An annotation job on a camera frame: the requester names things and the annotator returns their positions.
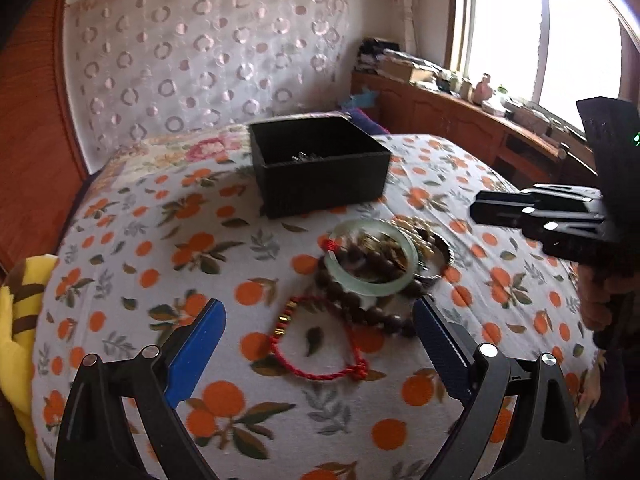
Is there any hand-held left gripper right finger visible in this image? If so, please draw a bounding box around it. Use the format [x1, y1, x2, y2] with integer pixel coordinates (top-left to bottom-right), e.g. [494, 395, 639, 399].
[413, 295, 586, 480]

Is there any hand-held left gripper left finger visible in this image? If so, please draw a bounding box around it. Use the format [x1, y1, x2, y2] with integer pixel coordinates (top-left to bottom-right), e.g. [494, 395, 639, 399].
[54, 298, 227, 480]

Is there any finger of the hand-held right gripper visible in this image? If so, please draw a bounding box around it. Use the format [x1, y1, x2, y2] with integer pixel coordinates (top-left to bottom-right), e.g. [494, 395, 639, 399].
[522, 215, 608, 263]
[471, 185, 603, 231]

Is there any thin black bangle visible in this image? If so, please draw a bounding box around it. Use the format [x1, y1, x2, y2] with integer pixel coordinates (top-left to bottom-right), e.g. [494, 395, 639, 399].
[415, 232, 453, 281]

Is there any large dark wooden bead bracelet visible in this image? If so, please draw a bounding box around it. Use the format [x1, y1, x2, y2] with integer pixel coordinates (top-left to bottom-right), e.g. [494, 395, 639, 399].
[314, 255, 426, 338]

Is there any pearl and gold bead bracelet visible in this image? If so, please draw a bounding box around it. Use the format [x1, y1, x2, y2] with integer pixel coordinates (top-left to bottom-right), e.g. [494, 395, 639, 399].
[390, 216, 441, 261]

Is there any pale green jade bangle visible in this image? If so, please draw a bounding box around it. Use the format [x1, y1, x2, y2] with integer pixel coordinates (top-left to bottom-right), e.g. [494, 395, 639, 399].
[325, 220, 418, 297]

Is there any red string bracelet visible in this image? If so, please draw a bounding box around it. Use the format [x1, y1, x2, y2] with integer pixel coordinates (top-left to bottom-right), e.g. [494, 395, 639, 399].
[270, 296, 371, 382]

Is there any small brown bead bracelet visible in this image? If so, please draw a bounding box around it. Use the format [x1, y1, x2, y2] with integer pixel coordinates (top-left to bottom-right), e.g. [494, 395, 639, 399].
[337, 239, 401, 273]

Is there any black square box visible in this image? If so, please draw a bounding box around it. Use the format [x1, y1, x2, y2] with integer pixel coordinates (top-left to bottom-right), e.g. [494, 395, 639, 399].
[248, 114, 392, 219]

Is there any person's right hand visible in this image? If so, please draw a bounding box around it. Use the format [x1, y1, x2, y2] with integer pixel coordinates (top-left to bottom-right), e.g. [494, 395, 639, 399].
[577, 262, 640, 351]

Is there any wooden window cabinet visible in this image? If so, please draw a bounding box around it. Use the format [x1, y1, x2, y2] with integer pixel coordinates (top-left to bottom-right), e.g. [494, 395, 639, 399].
[350, 71, 601, 186]

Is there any orange fruit print bedsheet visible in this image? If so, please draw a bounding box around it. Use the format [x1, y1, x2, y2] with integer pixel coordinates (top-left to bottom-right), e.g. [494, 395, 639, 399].
[30, 132, 608, 480]

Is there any dark blue blanket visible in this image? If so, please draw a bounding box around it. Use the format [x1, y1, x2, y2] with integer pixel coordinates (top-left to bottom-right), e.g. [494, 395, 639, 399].
[350, 107, 386, 136]

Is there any window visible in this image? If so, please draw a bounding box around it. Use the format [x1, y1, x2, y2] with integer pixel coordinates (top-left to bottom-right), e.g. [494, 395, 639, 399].
[452, 0, 640, 136]

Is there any yellow striped plush toy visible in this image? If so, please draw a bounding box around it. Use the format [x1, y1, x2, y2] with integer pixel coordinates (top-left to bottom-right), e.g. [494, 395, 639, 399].
[0, 254, 61, 471]

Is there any stack of books and papers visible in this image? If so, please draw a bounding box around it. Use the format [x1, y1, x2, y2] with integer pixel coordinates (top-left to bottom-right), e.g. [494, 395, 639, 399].
[357, 37, 436, 86]

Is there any floral quilt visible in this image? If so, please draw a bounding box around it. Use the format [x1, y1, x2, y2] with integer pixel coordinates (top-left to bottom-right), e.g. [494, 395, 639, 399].
[92, 122, 253, 186]

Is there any white window curtain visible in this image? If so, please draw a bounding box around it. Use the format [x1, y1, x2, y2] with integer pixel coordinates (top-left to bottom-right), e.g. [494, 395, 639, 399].
[380, 0, 451, 56]

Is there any circle patterned sheer curtain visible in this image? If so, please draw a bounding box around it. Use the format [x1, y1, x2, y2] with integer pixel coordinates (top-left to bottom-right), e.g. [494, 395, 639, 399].
[62, 0, 363, 171]

